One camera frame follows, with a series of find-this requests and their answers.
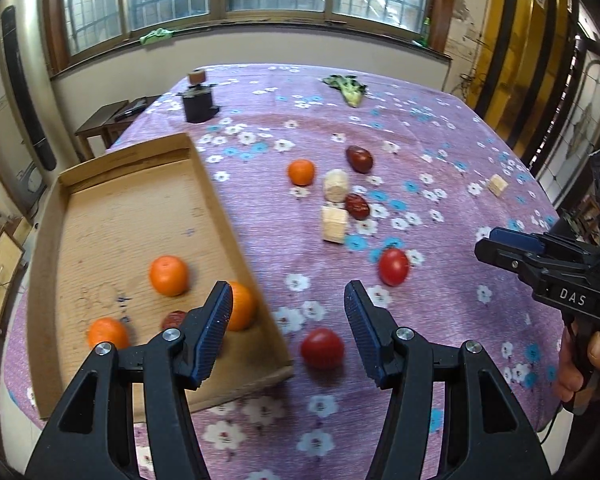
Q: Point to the wrinkled red date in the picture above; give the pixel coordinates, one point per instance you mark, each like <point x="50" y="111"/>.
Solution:
<point x="174" y="319"/>

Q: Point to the brown wooden block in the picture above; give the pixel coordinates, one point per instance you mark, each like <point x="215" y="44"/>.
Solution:
<point x="197" y="76"/>

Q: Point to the wooden cylinder block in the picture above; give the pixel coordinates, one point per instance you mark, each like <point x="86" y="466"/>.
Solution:
<point x="336" y="186"/>

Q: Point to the large wooden cube block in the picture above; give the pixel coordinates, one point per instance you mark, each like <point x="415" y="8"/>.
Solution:
<point x="334" y="224"/>

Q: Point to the red tomato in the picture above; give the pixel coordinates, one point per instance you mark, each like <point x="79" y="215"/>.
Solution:
<point x="393" y="266"/>
<point x="322" y="348"/>

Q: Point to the brown cardboard box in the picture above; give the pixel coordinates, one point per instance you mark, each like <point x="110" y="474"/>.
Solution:
<point x="120" y="220"/>

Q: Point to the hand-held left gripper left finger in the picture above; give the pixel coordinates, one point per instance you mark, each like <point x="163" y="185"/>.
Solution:
<point x="215" y="330"/>

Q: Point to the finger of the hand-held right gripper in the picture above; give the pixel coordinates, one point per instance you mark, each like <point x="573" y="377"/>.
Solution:
<point x="505" y="260"/>
<point x="517" y="241"/>

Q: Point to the green bottle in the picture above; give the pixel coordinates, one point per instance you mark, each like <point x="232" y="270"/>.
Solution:
<point x="426" y="30"/>

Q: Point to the yellow wooden door frame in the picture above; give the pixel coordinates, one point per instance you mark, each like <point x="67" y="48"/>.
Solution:
<point x="510" y="35"/>

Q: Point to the black stand with block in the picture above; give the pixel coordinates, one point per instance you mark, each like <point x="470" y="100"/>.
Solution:
<point x="198" y="105"/>

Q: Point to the green cloth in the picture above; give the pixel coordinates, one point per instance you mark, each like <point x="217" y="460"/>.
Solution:
<point x="156" y="35"/>

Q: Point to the small wooden cube block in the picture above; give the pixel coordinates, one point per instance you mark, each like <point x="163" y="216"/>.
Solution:
<point x="498" y="185"/>

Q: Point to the wooden side table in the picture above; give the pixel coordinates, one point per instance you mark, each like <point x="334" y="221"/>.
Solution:
<point x="97" y="122"/>

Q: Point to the small red date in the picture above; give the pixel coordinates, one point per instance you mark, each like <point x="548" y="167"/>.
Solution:
<point x="357" y="206"/>

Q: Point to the green leafy vegetable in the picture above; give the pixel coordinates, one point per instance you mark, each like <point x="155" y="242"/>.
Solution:
<point x="347" y="89"/>

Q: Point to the glass panel door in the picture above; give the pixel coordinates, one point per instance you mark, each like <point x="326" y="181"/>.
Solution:
<point x="585" y="110"/>

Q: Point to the person's right hand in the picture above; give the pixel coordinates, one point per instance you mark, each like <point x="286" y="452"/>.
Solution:
<point x="565" y="375"/>

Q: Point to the large red date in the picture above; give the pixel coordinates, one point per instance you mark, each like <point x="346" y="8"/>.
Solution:
<point x="359" y="158"/>

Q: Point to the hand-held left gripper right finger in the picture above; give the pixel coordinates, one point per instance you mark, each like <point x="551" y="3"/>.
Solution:
<point x="365" y="330"/>

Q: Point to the beige standing air conditioner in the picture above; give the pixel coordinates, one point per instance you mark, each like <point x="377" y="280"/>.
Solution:
<point x="30" y="60"/>

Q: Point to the orange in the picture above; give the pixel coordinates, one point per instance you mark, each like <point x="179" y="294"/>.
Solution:
<point x="108" y="334"/>
<point x="169" y="275"/>
<point x="242" y="307"/>
<point x="300" y="171"/>

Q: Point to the dark flat device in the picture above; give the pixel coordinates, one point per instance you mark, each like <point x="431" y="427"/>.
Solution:
<point x="132" y="107"/>

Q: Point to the purple floral tablecloth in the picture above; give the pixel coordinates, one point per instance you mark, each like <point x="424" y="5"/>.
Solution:
<point x="280" y="125"/>

